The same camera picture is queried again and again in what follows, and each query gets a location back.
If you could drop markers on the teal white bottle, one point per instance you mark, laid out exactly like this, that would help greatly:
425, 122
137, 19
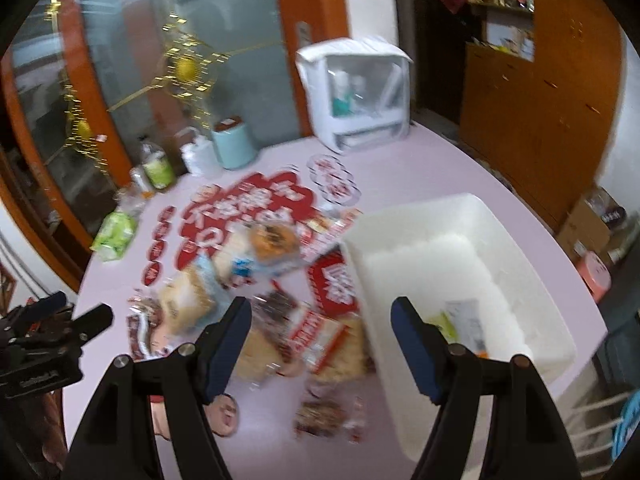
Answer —
342, 100

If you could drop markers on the dark nut snack packet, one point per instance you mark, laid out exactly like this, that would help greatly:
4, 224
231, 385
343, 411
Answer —
322, 417

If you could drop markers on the white desktop organizer box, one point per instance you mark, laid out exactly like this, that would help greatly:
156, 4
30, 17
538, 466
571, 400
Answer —
320, 110

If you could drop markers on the cardboard box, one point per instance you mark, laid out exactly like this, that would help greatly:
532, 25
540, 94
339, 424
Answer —
580, 225

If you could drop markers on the pink plastic stool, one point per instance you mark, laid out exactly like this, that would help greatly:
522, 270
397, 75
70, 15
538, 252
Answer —
595, 272

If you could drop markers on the green label bottle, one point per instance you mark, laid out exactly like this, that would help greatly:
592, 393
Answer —
159, 170

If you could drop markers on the small orange striped snack packet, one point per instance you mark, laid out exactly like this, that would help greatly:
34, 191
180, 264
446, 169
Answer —
327, 227

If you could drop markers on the orange cookie packet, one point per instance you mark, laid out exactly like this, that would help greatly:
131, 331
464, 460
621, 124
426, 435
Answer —
272, 245

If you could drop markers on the light blue canister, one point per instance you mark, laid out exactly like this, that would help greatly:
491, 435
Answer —
235, 147

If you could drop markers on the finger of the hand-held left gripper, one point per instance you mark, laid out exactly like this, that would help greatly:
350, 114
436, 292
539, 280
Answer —
49, 303
95, 321

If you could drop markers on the white pump bottle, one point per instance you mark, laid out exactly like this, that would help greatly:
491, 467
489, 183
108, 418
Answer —
197, 157

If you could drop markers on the row of small shelf items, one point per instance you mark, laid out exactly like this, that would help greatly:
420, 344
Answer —
505, 0

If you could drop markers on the clear glass jar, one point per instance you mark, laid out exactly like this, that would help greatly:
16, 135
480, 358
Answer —
131, 202

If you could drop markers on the dark chocolate snack packet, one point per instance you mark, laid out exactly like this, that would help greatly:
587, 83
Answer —
277, 307

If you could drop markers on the white plastic bin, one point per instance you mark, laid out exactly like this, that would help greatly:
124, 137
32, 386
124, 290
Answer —
425, 260

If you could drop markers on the brown red snack packet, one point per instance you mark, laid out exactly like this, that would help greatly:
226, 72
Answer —
145, 325

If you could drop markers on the orange framed glass door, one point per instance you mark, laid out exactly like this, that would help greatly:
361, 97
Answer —
240, 35

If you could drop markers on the beige snack bag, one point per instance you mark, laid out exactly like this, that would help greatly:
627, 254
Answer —
187, 300

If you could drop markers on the white yellow snack packet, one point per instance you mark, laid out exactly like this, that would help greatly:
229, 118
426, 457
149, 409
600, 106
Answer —
467, 320

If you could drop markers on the red label cracker packet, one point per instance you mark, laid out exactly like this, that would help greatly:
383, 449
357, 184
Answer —
320, 340

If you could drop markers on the dark cloth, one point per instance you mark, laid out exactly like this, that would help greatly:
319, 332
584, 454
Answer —
620, 340

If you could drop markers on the small white bottle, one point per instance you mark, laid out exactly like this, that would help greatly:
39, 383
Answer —
358, 92

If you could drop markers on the orange wooden cabinet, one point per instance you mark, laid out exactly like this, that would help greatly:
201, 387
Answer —
550, 110

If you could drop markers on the small orange cap bottle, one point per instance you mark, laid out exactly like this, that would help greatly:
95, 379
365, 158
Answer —
140, 181

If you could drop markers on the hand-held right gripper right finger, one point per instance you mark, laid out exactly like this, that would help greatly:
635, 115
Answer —
415, 355

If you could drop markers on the pink printed tablecloth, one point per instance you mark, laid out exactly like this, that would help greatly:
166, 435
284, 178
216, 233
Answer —
450, 170

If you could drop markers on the large gold hanging ornament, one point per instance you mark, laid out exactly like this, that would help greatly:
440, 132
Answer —
187, 67

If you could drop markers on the pale tan snack packet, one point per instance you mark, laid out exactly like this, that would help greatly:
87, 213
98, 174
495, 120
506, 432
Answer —
255, 360

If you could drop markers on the blue white snack packet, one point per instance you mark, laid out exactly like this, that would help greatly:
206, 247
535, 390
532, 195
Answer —
240, 265

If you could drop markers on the blue round printed disc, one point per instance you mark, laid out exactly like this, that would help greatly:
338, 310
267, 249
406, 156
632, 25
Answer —
625, 430

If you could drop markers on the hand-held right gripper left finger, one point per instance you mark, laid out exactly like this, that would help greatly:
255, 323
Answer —
230, 345

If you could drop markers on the green tissue pack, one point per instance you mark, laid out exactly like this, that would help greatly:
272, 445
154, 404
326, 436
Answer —
115, 235

